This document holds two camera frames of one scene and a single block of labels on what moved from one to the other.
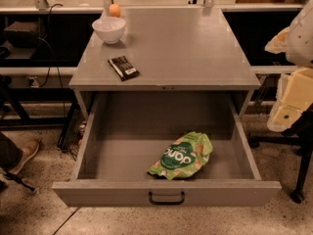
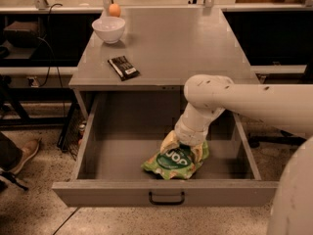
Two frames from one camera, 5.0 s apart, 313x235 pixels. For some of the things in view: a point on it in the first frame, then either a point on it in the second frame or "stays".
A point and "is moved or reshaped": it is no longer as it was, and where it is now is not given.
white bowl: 110,28 stays
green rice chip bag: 184,158 is moved or reshaped
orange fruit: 114,10 stays
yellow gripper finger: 278,44 to 190,129
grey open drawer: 125,133 stays
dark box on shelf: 22,34 stays
